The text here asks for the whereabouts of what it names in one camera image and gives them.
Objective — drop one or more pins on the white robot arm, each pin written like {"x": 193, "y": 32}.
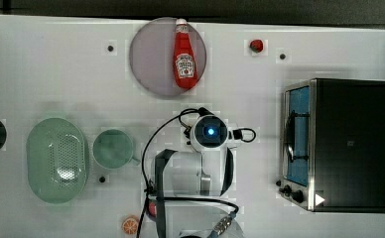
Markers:
{"x": 204, "y": 174}

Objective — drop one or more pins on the green mug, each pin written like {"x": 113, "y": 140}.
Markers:
{"x": 114, "y": 149}

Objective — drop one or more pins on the red ketchup bottle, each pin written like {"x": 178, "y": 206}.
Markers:
{"x": 184, "y": 65}

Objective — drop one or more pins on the grey round plate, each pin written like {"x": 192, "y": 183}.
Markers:
{"x": 151, "y": 57}

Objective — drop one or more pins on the toy orange slice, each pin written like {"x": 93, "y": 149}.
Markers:
{"x": 130, "y": 225}

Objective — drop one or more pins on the green oval colander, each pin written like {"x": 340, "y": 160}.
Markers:
{"x": 57, "y": 160}

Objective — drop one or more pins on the black toaster oven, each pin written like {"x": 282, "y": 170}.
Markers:
{"x": 333, "y": 145}

